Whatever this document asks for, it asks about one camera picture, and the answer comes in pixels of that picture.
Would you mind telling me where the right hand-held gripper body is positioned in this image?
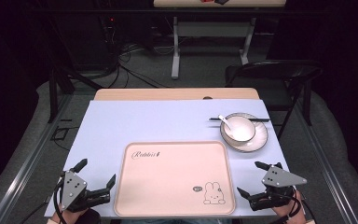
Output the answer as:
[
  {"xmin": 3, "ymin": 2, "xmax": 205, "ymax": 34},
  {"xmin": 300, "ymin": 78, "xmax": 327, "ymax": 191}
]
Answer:
[{"xmin": 247, "ymin": 161, "xmax": 308, "ymax": 212}]

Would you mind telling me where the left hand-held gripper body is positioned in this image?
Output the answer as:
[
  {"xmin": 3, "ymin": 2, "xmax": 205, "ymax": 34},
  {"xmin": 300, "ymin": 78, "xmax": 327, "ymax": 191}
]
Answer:
[{"xmin": 55, "ymin": 170, "xmax": 112, "ymax": 214}]

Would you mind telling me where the person's left hand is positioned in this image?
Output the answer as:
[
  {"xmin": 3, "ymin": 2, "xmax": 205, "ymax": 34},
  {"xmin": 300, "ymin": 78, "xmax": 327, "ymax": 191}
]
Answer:
[{"xmin": 50, "ymin": 208, "xmax": 89, "ymax": 224}]

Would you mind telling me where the person's right hand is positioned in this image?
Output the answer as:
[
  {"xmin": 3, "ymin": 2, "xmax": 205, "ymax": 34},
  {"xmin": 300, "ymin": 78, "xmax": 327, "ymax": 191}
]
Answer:
[{"xmin": 272, "ymin": 189, "xmax": 306, "ymax": 224}]

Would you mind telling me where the white plate with dark rim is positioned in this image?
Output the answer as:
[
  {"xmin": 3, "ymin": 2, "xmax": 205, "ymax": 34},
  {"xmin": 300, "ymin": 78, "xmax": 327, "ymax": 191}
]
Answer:
[{"xmin": 219, "ymin": 112, "xmax": 269, "ymax": 154}]

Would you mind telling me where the white ceramic bowl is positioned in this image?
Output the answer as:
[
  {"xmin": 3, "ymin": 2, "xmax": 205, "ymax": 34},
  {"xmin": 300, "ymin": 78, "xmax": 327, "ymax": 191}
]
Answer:
[{"xmin": 222, "ymin": 116, "xmax": 257, "ymax": 144}]

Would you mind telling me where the black chopstick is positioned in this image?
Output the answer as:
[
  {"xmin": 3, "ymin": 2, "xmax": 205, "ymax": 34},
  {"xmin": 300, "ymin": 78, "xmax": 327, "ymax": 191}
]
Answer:
[
  {"xmin": 208, "ymin": 117, "xmax": 270, "ymax": 121},
  {"xmin": 209, "ymin": 118, "xmax": 271, "ymax": 123}
]

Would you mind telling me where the white ceramic spoon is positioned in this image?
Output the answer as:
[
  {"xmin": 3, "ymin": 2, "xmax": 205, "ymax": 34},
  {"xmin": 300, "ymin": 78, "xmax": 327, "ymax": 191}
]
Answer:
[{"xmin": 217, "ymin": 114, "xmax": 233, "ymax": 132}]

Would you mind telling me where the pink tray with rabbit print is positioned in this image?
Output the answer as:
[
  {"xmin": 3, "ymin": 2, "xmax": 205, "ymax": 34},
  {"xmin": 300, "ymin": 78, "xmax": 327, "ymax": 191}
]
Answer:
[{"xmin": 113, "ymin": 140, "xmax": 237, "ymax": 217}]

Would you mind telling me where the light blue table cover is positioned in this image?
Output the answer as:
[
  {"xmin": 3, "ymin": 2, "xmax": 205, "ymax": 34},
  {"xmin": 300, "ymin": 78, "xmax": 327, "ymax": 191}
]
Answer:
[{"xmin": 44, "ymin": 99, "xmax": 291, "ymax": 218}]

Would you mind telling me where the black metal stand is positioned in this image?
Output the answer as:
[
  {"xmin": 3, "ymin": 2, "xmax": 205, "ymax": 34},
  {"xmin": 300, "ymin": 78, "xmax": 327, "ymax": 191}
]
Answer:
[{"xmin": 47, "ymin": 65, "xmax": 104, "ymax": 124}]

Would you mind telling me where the black folding chair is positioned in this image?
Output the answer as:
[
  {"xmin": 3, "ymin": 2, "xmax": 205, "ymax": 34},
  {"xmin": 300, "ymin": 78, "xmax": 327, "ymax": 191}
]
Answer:
[{"xmin": 224, "ymin": 59, "xmax": 324, "ymax": 140}]

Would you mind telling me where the wooden table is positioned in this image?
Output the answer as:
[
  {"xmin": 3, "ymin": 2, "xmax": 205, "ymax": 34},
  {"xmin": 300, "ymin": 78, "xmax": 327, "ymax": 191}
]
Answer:
[{"xmin": 93, "ymin": 87, "xmax": 260, "ymax": 102}]

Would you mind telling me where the dark device with red light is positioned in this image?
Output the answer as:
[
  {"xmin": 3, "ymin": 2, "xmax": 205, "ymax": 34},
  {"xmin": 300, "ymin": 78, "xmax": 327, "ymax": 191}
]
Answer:
[{"xmin": 100, "ymin": 14, "xmax": 119, "ymax": 64}]

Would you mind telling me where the white-framed table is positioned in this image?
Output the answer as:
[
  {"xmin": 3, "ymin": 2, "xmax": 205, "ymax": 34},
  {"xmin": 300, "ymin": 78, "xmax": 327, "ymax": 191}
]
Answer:
[{"xmin": 153, "ymin": 0, "xmax": 287, "ymax": 80}]

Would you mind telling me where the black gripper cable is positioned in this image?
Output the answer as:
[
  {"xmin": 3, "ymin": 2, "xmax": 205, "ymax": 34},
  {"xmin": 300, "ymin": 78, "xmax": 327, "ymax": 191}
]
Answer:
[
  {"xmin": 276, "ymin": 186, "xmax": 317, "ymax": 224},
  {"xmin": 52, "ymin": 178, "xmax": 69, "ymax": 224}
]

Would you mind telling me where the aluminium floor rail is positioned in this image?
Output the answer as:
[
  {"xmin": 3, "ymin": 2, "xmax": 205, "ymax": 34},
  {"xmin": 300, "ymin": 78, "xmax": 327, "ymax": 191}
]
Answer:
[
  {"xmin": 293, "ymin": 101, "xmax": 358, "ymax": 224},
  {"xmin": 0, "ymin": 92, "xmax": 73, "ymax": 224}
]

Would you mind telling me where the bundle of floor cables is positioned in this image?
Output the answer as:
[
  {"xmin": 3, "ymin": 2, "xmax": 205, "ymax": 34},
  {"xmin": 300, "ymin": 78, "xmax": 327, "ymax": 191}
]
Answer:
[{"xmin": 103, "ymin": 41, "xmax": 171, "ymax": 91}]

